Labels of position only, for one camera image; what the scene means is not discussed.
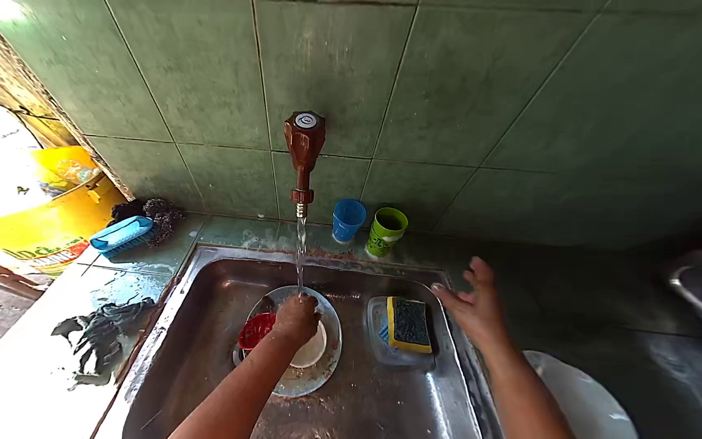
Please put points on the blue scrub brush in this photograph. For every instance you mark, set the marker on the blue scrub brush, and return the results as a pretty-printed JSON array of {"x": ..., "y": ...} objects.
[{"x": 123, "y": 234}]

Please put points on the wooden post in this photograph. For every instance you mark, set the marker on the wooden post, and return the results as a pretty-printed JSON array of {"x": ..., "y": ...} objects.
[{"x": 28, "y": 85}]

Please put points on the person's left fingers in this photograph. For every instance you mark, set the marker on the person's left fingers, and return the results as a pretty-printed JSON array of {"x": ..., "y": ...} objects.
[{"x": 309, "y": 302}]

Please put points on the stainless steel sink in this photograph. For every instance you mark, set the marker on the stainless steel sink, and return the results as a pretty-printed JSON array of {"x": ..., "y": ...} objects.
[{"x": 363, "y": 396}]

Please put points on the person's right fingers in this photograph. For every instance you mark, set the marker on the person's right fingers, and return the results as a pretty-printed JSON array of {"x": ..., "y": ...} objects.
[{"x": 482, "y": 274}]

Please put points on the person's left hand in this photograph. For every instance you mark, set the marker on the person's left hand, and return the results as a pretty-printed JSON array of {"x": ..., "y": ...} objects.
[{"x": 295, "y": 320}]

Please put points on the wooden beam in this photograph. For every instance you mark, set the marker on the wooden beam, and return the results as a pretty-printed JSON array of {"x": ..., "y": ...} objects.
[{"x": 3, "y": 274}]

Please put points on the yellow and dark green sponge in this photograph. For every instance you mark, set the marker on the yellow and dark green sponge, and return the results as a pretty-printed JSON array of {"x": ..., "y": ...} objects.
[{"x": 410, "y": 323}]

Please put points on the yellow plastic bucket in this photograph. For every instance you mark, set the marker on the yellow plastic bucket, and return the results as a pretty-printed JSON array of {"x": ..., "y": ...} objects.
[{"x": 52, "y": 222}]

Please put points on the wet dark gray cloth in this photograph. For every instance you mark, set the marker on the wet dark gray cloth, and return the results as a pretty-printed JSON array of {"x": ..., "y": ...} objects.
[{"x": 98, "y": 341}]

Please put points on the large white round plate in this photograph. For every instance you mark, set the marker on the large white round plate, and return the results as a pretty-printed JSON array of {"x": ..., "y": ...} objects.
[{"x": 582, "y": 396}]

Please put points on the round glass plate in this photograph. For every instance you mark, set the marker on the round glass plate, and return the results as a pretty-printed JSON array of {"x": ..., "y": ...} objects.
[{"x": 328, "y": 366}]

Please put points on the small white bowl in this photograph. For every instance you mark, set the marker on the small white bowl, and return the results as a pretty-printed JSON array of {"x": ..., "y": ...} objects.
[{"x": 311, "y": 352}]

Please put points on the black scrubbing cloth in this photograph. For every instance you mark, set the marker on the black scrubbing cloth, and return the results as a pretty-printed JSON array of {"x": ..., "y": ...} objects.
[{"x": 125, "y": 210}]

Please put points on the green plastic cup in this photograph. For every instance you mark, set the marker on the green plastic cup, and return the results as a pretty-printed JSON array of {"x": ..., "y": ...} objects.
[{"x": 381, "y": 239}]

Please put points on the blue plastic cup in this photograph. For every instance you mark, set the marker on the blue plastic cup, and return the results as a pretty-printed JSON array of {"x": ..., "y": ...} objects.
[{"x": 348, "y": 221}]

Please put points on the brown faucet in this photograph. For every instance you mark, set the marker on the brown faucet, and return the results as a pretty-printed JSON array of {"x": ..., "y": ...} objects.
[{"x": 305, "y": 143}]

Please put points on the red plastic bowl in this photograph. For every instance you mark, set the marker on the red plastic bowl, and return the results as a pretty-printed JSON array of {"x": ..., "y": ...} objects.
[{"x": 256, "y": 329}]

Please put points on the person's right hand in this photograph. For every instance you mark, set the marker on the person's right hand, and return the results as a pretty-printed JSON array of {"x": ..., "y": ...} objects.
[{"x": 480, "y": 312}]

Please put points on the person's right thumb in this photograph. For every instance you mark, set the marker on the person's right thumb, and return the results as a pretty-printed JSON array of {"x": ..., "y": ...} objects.
[{"x": 449, "y": 297}]

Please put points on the person's left forearm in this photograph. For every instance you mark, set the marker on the person's left forearm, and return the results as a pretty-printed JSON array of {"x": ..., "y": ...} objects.
[{"x": 241, "y": 384}]

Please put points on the dark metal scouring pad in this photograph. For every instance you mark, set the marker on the dark metal scouring pad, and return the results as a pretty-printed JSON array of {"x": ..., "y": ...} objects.
[{"x": 163, "y": 219}]

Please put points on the clear plastic soap container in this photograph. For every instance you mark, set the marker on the clear plastic soap container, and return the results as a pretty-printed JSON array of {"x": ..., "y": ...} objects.
[{"x": 381, "y": 352}]

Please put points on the person's right forearm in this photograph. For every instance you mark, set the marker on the person's right forearm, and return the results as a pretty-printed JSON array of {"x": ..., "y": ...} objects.
[{"x": 518, "y": 390}]

